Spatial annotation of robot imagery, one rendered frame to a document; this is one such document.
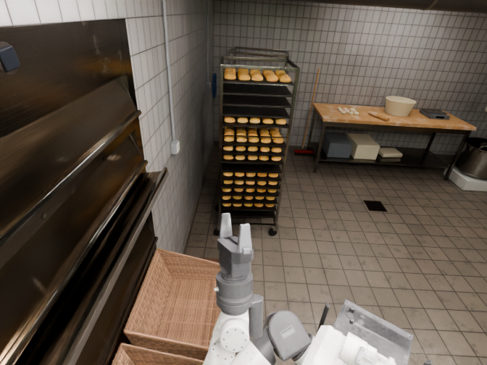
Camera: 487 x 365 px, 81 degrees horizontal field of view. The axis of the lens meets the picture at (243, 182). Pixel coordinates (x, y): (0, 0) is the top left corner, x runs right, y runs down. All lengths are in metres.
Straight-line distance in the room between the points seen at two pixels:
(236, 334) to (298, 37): 4.52
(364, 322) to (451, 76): 5.16
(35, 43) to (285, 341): 1.01
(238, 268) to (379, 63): 4.83
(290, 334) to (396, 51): 4.84
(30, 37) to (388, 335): 1.22
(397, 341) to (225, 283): 0.54
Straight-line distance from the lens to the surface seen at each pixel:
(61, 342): 0.96
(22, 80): 0.89
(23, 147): 0.90
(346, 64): 5.11
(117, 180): 1.32
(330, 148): 4.69
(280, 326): 0.90
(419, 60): 5.53
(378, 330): 1.01
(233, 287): 0.68
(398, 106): 4.97
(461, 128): 5.21
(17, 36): 0.90
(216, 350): 0.81
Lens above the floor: 2.16
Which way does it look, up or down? 31 degrees down
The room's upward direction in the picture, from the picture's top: 4 degrees clockwise
